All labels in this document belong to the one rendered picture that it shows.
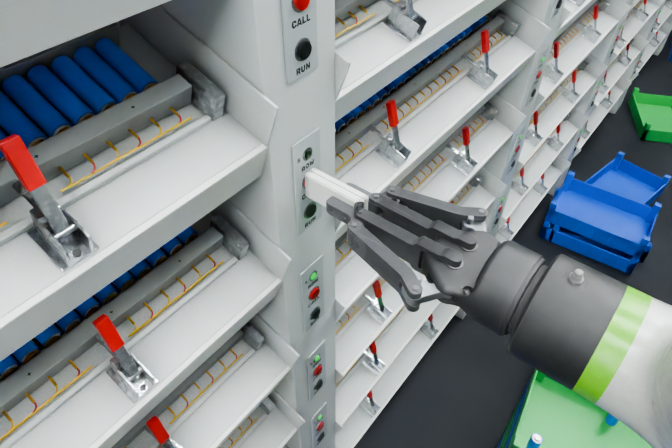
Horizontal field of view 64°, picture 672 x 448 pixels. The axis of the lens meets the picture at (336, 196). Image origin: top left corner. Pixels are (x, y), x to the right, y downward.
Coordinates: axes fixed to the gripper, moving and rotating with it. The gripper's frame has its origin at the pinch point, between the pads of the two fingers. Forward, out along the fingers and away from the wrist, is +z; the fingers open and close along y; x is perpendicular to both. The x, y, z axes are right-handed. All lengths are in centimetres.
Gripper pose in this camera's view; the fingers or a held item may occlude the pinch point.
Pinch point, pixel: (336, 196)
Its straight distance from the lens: 53.4
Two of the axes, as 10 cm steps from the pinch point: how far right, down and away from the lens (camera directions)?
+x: 0.0, -7.4, -6.7
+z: -7.8, -4.2, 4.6
